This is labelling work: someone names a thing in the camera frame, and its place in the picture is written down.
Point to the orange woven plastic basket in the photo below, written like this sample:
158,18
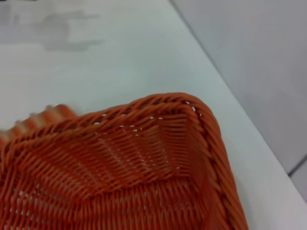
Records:
120,179

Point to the orange white striped bread roll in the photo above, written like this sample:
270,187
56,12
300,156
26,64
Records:
51,116

